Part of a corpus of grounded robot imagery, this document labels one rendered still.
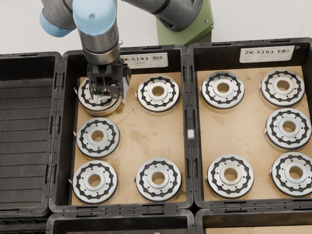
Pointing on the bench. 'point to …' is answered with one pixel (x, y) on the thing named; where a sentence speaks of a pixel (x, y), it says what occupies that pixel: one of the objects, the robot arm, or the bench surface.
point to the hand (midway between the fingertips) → (112, 90)
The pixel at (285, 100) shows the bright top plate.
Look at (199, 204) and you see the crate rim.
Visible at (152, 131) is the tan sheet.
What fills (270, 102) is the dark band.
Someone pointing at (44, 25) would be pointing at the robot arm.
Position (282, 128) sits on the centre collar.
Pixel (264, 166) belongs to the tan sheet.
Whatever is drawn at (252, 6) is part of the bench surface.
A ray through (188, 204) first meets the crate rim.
